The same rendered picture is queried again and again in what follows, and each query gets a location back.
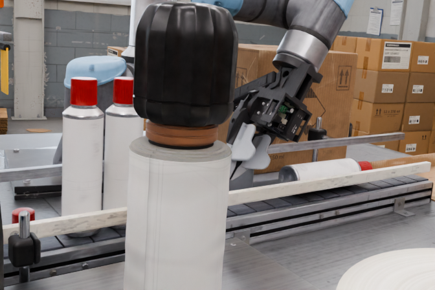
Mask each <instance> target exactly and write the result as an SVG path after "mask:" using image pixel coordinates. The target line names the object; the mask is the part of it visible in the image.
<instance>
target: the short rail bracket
mask: <svg viewBox="0 0 435 290"><path fill-rule="evenodd" d="M8 258H9V260H10V261H11V263H12V265H13V266H14V267H15V268H19V284H22V283H25V282H29V281H30V265H33V263H34V264H38V263H39V262H40V260H41V241H40V240H39V238H38V237H37V236H36V235H35V233H33V232H30V213H29V212H28V211H26V210H24V211H21V212H20V213H19V234H14V235H11V236H10V237H9V238H8Z"/></svg>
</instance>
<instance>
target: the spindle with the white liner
mask: <svg viewBox="0 0 435 290"><path fill-rule="evenodd" d="M237 59H238V31H237V28H236V25H235V22H234V20H233V17H232V15H231V13H230V12H229V11H228V10H227V9H226V8H223V7H220V6H215V5H210V4H206V3H193V2H184V1H165V2H158V3H152V4H150V5H148V6H147V7H146V9H145V11H144V12H143V14H142V15H141V17H140V20H139V22H138V25H137V28H136V32H135V56H134V73H133V107H134V110H135V111H136V113H137V114H138V116H139V117H140V118H145V119H147V120H146V135H145V136H142V137H139V138H137V139H135V140H133V141H132V142H131V144H130V145H129V179H128V202H127V223H126V242H125V249H126V258H125V268H124V290H221V284H222V270H223V255H224V250H225V231H226V218H227V207H228V200H229V176H230V163H231V157H232V151H231V149H230V147H229V146H228V145H226V144H225V143H224V142H221V141H220V140H218V126H219V125H218V124H222V123H224V122H226V121H227V120H228V119H229V117H230V116H231V114H232V112H233V109H234V102H233V101H234V93H235V84H236V67H237Z"/></svg>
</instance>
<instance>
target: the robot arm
mask: <svg viewBox="0 0 435 290"><path fill-rule="evenodd" d="M165 1H172V0H131V19H130V31H129V47H128V48H127V49H126V50H125V51H124V52H123V53H122V54H121V58H120V57H116V56H87V57H81V58H76V59H73V60H71V61H70V62H69V63H68V65H67V68H66V75H65V79H64V86H65V98H64V110H66V109H67V108H68V107H69V106H71V104H70V101H71V78H74V77H90V78H96V79H97V80H98V84H97V105H96V107H98V108H99V109H100V110H101V111H102V112H103V113H104V136H103V159H102V160H104V153H105V131H106V109H107V108H109V107H110V106H111V105H113V104H114V102H113V81H114V78H116V77H132V78H133V73H134V56H135V32H136V28H137V25H138V22H139V20H140V17H141V15H142V14H143V12H144V11H145V9H146V7H147V6H148V5H150V4H152V3H158V2H165ZM191 2H193V3H206V4H210V5H215V6H220V7H223V8H226V9H227V10H228V11H229V12H230V13H231V15H232V17H233V20H234V21H243V22H248V23H258V24H264V25H271V26H274V27H279V28H284V29H287V30H288V31H287V32H286V34H285V36H284V38H283V40H282V42H281V43H280V45H279V47H278V49H277V51H276V53H277V55H276V56H275V57H274V60H273V65H274V66H275V68H277V69H278V70H279V71H278V73H276V72H274V71H273V72H270V73H268V74H266V75H264V76H262V77H259V78H257V79H255V80H253V81H251V82H249V83H247V84H245V85H242V86H240V87H238V88H236V89H235V93H234V101H233V102H234V109H233V112H234V113H233V115H232V117H231V119H230V123H229V129H228V133H227V139H226V142H227V145H228V146H229V147H230V149H231V151H232V157H231V163H230V176H229V179H230V180H231V181H232V180H234V179H235V178H237V177H239V176H240V175H242V174H243V173H244V172H245V171H246V170H248V169H255V170H263V169H266V167H268V165H269V164H270V161H271V159H270V157H269V156H268V154H267V148H268V147H269V146H270V145H271V144H272V143H273V141H274V139H275V138H276V137H278V138H279V139H281V140H284V141H287V142H288V141H289V140H291V141H293V142H297V143H298V141H299V140H300V138H301V136H302V134H303V132H304V130H305V128H306V126H307V123H308V122H309V120H310V118H311V116H312V113H311V112H309V111H308V110H307V106H306V105H305V104H303V101H304V98H305V97H306V95H307V92H308V91H309V89H310V87H311V85H312V83H313V82H314V83H318V84H319V83H320V82H321V80H322V78H323V75H321V74H320V73H319V72H318V70H319V69H320V67H321V65H322V63H323V61H324V59H325V57H326V55H327V54H328V52H329V50H330V48H331V46H332V45H333V42H334V41H335V38H336V37H337V34H338V33H339V31H340V29H341V27H342V25H343V23H344V21H345V20H347V18H348V13H349V11H350V8H351V6H352V4H353V2H354V0H191ZM303 120H304V121H305V123H304V125H303V127H302V129H301V131H300V133H299V134H298V135H295V134H296V132H297V131H298V129H299V127H300V125H301V123H302V121H303ZM254 125H255V126H256V127H255V126H254ZM255 131H258V133H256V134H255Z"/></svg>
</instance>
